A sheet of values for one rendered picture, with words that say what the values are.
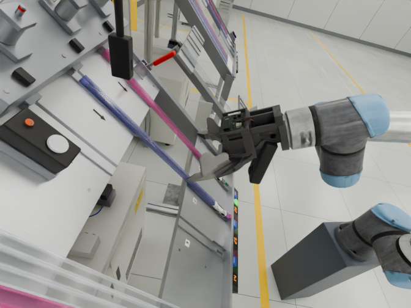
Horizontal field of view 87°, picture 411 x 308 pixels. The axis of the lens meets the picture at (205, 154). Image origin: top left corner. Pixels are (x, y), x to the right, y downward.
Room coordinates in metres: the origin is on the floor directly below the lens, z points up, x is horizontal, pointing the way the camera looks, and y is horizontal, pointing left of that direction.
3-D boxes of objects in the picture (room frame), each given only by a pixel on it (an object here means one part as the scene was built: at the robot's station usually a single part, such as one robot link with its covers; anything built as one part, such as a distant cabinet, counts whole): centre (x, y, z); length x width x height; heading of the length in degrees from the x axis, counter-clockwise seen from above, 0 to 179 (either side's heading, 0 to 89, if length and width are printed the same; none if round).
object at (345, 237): (0.52, -0.68, 0.60); 0.15 x 0.15 x 0.10
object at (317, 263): (0.52, -0.68, 0.27); 0.18 x 0.18 x 0.55; 19
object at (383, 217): (0.51, -0.68, 0.72); 0.13 x 0.12 x 0.14; 3
